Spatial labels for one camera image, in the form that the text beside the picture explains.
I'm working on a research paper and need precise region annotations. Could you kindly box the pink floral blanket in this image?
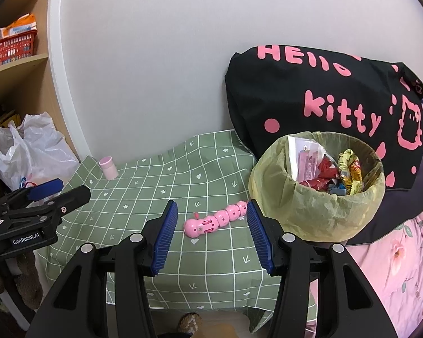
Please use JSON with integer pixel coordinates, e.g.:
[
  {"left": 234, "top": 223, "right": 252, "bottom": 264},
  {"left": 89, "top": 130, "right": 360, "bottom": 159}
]
[{"left": 303, "top": 171, "right": 423, "bottom": 338}]

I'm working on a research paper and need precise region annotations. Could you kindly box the yellow red snack wrapper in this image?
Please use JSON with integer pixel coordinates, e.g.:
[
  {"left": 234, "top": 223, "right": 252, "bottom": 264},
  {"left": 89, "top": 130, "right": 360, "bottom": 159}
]
[{"left": 338, "top": 149, "right": 363, "bottom": 194}]

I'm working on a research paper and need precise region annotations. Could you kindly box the orange white packet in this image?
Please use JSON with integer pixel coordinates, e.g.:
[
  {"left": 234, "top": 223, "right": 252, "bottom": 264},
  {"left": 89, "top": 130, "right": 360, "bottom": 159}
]
[{"left": 0, "top": 13, "right": 39, "bottom": 41}]

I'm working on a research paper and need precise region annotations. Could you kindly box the wooden shelf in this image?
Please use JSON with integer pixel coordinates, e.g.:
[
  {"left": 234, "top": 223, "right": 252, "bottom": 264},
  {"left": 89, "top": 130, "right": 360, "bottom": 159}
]
[{"left": 0, "top": 0, "right": 69, "bottom": 170}]

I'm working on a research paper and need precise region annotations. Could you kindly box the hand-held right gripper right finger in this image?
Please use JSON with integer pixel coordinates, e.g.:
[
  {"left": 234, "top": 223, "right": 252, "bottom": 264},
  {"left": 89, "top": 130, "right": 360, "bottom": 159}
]
[{"left": 247, "top": 199, "right": 399, "bottom": 338}]

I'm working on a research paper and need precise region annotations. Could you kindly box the pale pink snack wrapper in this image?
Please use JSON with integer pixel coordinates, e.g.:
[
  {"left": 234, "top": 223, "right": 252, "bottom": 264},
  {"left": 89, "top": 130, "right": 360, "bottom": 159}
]
[{"left": 298, "top": 150, "right": 321, "bottom": 184}]

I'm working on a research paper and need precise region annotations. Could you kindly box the dark grey cushion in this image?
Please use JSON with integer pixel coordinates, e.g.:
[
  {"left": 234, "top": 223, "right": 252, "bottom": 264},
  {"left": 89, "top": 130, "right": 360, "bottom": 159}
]
[{"left": 345, "top": 99, "right": 423, "bottom": 247}]

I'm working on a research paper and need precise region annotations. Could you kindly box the red plastic basket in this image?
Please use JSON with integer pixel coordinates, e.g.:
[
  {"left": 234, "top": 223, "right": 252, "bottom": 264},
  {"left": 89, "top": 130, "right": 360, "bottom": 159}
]
[{"left": 0, "top": 30, "right": 39, "bottom": 71}]

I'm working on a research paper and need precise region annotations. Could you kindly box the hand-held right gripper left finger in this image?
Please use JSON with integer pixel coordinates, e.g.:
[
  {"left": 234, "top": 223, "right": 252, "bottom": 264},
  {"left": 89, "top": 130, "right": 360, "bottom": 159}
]
[{"left": 25, "top": 200, "right": 179, "bottom": 338}]

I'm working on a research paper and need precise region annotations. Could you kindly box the white plastic bag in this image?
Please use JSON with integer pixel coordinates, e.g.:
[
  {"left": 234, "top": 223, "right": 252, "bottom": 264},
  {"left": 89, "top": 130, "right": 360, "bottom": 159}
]
[{"left": 0, "top": 112, "right": 81, "bottom": 192}]

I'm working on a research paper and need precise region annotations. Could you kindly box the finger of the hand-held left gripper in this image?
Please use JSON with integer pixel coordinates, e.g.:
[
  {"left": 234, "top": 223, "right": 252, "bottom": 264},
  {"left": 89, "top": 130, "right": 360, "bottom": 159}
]
[
  {"left": 0, "top": 179, "right": 64, "bottom": 215},
  {"left": 0, "top": 185, "right": 91, "bottom": 236}
]

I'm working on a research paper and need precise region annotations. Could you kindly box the waste bin with yellow liner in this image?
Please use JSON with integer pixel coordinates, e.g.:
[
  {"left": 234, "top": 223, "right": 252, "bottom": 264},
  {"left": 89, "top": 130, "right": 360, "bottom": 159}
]
[{"left": 248, "top": 131, "right": 386, "bottom": 242}]

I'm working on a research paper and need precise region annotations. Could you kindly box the brown woven slipper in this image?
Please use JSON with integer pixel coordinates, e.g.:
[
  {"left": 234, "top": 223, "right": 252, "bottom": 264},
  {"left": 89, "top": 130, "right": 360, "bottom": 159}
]
[{"left": 177, "top": 313, "right": 203, "bottom": 334}]

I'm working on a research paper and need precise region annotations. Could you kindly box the small pink cup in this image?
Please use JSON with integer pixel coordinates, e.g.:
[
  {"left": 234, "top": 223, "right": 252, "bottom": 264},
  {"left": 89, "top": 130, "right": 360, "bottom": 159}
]
[{"left": 99, "top": 156, "right": 119, "bottom": 181}]

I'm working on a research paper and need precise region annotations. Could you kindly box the pink caterpillar toy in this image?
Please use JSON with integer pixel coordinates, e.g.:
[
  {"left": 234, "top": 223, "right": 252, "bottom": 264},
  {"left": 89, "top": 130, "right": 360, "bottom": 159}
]
[{"left": 183, "top": 201, "right": 249, "bottom": 238}]

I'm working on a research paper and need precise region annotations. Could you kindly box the green grid tablecloth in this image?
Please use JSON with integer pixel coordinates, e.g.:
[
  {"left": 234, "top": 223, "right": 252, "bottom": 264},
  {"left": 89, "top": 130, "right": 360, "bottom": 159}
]
[{"left": 46, "top": 129, "right": 320, "bottom": 335}]

